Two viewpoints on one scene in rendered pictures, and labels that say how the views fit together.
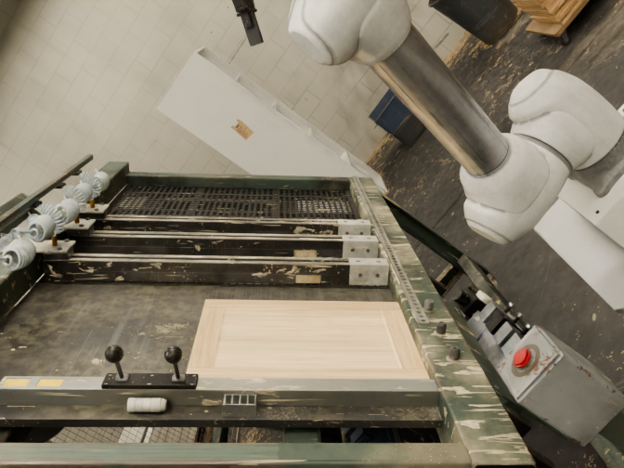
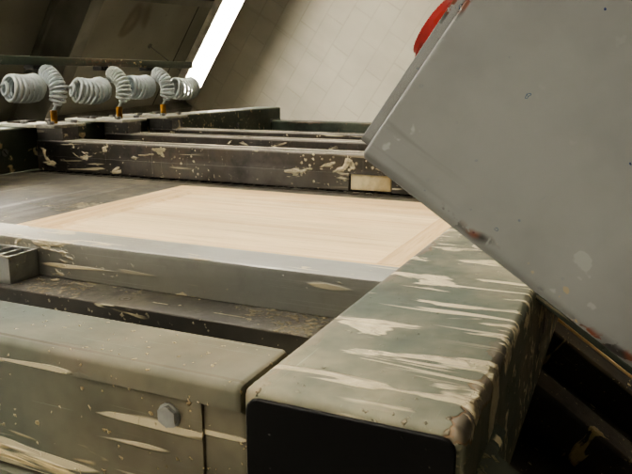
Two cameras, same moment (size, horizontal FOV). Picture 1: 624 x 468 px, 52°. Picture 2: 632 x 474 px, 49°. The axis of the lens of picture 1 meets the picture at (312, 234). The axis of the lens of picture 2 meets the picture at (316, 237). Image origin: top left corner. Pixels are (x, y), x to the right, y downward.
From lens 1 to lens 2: 1.03 m
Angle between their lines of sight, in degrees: 27
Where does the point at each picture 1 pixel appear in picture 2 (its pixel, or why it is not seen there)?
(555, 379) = (499, 39)
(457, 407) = (380, 298)
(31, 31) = (292, 38)
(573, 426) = (608, 284)
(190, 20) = not seen: hidden behind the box
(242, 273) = (271, 168)
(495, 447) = (369, 372)
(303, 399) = (112, 270)
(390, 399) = (277, 292)
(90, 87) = (344, 96)
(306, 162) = not seen: hidden behind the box
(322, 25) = not seen: outside the picture
